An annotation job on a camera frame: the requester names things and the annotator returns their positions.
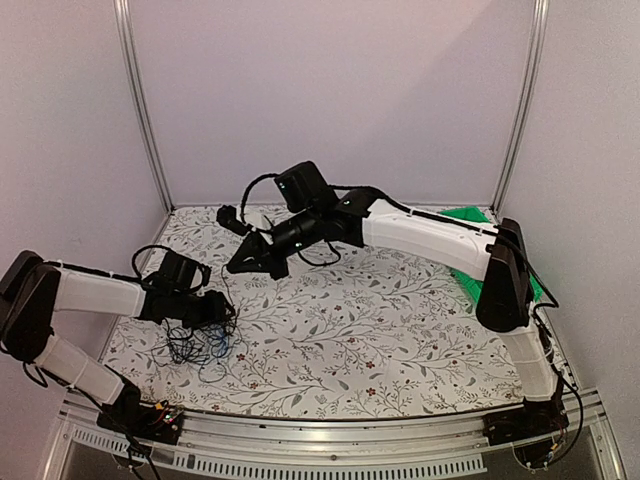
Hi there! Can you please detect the floral table mat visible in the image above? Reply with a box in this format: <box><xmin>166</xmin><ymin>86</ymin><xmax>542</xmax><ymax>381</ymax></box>
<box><xmin>103</xmin><ymin>207</ymin><xmax>524</xmax><ymax>420</ymax></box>

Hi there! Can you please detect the aluminium frame post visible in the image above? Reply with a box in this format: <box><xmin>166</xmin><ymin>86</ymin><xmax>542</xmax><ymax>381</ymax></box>
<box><xmin>491</xmin><ymin>0</ymin><xmax>550</xmax><ymax>216</ymax></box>
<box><xmin>113</xmin><ymin>0</ymin><xmax>175</xmax><ymax>213</ymax></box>

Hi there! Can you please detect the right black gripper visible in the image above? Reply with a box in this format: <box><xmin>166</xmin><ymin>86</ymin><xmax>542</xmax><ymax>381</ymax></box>
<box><xmin>228</xmin><ymin>206</ymin><xmax>322</xmax><ymax>279</ymax></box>

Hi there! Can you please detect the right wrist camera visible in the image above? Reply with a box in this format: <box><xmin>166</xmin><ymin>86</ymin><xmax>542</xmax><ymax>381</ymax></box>
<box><xmin>216</xmin><ymin>205</ymin><xmax>273</xmax><ymax>236</ymax></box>

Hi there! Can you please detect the green three-compartment bin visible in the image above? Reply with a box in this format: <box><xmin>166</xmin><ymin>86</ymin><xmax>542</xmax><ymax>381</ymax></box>
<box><xmin>441</xmin><ymin>207</ymin><xmax>544</xmax><ymax>320</ymax></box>

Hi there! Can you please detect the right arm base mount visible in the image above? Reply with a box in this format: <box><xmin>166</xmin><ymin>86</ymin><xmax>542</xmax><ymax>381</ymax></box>
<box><xmin>482</xmin><ymin>400</ymin><xmax>569</xmax><ymax>446</ymax></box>

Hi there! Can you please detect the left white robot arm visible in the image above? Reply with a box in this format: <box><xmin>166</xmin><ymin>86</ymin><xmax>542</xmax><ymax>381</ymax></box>
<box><xmin>1</xmin><ymin>249</ymin><xmax>234</xmax><ymax>434</ymax></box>

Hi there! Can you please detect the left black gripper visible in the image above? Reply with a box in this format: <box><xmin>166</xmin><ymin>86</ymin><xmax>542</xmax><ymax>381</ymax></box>
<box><xmin>171</xmin><ymin>290</ymin><xmax>235</xmax><ymax>332</ymax></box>

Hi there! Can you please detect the front aluminium rail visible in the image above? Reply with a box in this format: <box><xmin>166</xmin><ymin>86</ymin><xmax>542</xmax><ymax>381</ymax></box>
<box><xmin>42</xmin><ymin>390</ymin><xmax>627</xmax><ymax>479</ymax></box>

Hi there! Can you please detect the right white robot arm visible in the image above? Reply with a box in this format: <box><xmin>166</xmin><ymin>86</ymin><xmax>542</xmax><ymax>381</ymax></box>
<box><xmin>216</xmin><ymin>161</ymin><xmax>561</xmax><ymax>436</ymax></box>

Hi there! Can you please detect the blue cable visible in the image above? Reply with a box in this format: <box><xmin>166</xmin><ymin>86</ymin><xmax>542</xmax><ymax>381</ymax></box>
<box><xmin>201</xmin><ymin>324</ymin><xmax>236</xmax><ymax>359</ymax></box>

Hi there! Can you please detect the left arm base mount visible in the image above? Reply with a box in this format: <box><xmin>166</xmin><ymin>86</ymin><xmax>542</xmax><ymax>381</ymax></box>
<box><xmin>97</xmin><ymin>401</ymin><xmax>185</xmax><ymax>445</ymax></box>

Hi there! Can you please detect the left aluminium frame post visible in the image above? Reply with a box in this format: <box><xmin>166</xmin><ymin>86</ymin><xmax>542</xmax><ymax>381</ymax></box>
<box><xmin>113</xmin><ymin>0</ymin><xmax>175</xmax><ymax>213</ymax></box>

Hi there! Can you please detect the right aluminium frame post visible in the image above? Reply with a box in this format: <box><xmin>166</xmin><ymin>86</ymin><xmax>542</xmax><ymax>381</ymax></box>
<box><xmin>491</xmin><ymin>0</ymin><xmax>550</xmax><ymax>216</ymax></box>

